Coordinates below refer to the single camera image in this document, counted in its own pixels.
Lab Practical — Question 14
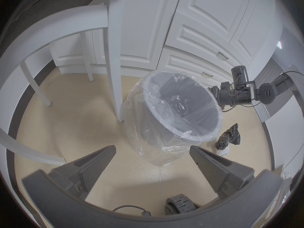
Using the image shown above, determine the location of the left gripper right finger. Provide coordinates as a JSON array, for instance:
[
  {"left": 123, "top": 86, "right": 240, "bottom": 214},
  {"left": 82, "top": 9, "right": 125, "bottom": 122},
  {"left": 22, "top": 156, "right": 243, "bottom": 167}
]
[{"left": 189, "top": 145, "right": 255, "bottom": 195}]

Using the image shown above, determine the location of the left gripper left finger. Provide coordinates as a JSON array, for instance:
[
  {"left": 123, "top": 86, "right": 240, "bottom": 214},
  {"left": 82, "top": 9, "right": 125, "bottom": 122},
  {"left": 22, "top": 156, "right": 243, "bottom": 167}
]
[{"left": 49, "top": 145, "right": 117, "bottom": 200}]

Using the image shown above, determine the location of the white printed wrapper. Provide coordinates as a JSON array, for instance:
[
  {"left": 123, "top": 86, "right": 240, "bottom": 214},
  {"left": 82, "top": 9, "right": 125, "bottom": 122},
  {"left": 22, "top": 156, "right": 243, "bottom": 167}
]
[{"left": 215, "top": 146, "right": 230, "bottom": 156}]

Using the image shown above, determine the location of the black plastic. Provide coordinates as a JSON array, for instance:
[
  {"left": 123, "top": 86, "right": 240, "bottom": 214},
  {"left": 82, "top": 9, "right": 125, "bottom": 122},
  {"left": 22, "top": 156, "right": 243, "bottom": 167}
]
[{"left": 215, "top": 123, "right": 242, "bottom": 152}]

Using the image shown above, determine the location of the clear plastic bag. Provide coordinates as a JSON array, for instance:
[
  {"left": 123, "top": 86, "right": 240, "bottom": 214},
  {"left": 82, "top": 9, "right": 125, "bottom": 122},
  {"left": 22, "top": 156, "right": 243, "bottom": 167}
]
[{"left": 123, "top": 71, "right": 224, "bottom": 167}]

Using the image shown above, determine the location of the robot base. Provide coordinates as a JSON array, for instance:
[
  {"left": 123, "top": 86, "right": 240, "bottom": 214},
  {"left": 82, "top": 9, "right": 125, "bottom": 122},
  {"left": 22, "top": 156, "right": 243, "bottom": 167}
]
[{"left": 164, "top": 193, "right": 201, "bottom": 216}]

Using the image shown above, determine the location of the light grey trash bin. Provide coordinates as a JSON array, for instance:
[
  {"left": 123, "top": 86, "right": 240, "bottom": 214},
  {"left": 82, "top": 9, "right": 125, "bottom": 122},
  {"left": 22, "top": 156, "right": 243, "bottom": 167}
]
[{"left": 142, "top": 70, "right": 223, "bottom": 144}]

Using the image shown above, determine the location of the white wardrobe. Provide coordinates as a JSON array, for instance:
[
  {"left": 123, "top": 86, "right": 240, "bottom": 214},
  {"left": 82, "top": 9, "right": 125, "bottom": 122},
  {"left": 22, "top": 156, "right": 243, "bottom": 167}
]
[{"left": 49, "top": 0, "right": 285, "bottom": 90}]

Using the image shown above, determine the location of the white chair with grey seat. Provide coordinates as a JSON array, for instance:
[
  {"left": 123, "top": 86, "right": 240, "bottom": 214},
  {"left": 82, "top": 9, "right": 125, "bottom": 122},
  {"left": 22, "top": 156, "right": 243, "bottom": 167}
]
[{"left": 0, "top": 0, "right": 135, "bottom": 166}]

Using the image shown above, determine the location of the black cable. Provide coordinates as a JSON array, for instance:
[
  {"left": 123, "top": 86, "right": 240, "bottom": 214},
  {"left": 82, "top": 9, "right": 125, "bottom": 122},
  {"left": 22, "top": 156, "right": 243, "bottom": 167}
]
[{"left": 112, "top": 205, "right": 152, "bottom": 218}]

